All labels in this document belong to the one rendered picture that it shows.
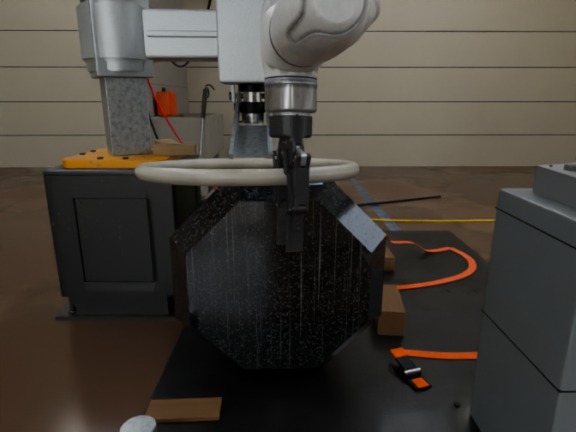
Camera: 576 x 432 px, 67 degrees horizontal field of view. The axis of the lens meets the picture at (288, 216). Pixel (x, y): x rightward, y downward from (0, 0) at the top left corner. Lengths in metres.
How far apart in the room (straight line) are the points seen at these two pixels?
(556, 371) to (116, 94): 2.02
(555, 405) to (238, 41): 1.35
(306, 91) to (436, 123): 6.53
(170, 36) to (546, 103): 6.54
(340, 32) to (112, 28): 1.75
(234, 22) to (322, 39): 0.99
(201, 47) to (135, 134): 0.53
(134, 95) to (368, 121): 5.06
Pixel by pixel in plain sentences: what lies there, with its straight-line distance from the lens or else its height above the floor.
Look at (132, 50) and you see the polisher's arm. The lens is 2.23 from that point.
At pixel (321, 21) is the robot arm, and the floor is 1.14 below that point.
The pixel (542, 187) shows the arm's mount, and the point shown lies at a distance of 1.37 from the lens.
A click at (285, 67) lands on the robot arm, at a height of 1.10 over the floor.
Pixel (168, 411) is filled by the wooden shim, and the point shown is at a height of 0.03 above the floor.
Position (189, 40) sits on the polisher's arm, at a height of 1.31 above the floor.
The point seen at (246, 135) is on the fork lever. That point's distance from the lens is 1.44.
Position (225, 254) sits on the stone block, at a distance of 1.51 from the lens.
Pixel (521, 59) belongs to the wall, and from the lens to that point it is 7.71.
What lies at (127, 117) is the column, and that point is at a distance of 2.29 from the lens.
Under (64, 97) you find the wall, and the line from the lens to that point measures 7.54.
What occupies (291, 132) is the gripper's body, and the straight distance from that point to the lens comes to 0.73.
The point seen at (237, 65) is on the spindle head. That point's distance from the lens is 1.52.
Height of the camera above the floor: 1.06
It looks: 15 degrees down
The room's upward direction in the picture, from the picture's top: straight up
